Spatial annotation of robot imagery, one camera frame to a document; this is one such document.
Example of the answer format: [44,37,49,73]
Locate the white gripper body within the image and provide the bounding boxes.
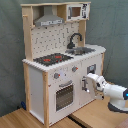
[86,73,107,100]

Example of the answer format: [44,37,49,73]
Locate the white toy oven door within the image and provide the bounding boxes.
[48,79,77,120]

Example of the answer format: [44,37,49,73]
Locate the wooden toy kitchen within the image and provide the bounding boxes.
[22,2,105,128]

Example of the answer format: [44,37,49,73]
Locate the right stove knob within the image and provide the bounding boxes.
[72,66,78,72]

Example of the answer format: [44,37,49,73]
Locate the stove knob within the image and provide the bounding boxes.
[72,66,78,72]
[54,73,60,79]

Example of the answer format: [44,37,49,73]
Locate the grey toy sink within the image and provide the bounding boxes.
[65,47,95,55]

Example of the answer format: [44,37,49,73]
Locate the left stove knob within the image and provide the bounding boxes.
[54,73,60,79]

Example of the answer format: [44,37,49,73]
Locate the black toy faucet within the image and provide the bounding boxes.
[67,33,83,49]

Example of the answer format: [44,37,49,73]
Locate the black toy stovetop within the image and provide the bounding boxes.
[34,53,70,66]

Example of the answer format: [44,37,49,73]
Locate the toy microwave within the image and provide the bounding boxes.
[67,4,89,21]

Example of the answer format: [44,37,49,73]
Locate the grey range hood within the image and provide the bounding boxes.
[35,5,64,27]

